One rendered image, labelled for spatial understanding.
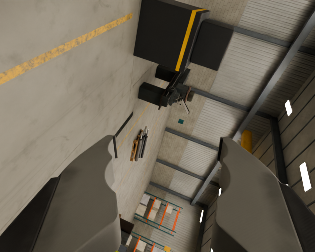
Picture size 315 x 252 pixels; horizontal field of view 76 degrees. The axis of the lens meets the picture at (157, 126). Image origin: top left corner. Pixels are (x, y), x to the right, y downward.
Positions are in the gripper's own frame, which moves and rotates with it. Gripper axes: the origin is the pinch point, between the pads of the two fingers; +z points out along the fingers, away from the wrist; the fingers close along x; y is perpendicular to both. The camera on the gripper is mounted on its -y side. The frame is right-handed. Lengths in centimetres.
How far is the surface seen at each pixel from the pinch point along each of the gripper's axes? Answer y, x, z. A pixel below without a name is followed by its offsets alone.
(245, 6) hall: -83, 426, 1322
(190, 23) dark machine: -6, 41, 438
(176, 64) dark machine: 76, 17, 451
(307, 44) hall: 111, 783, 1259
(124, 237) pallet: 997, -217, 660
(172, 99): 200, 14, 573
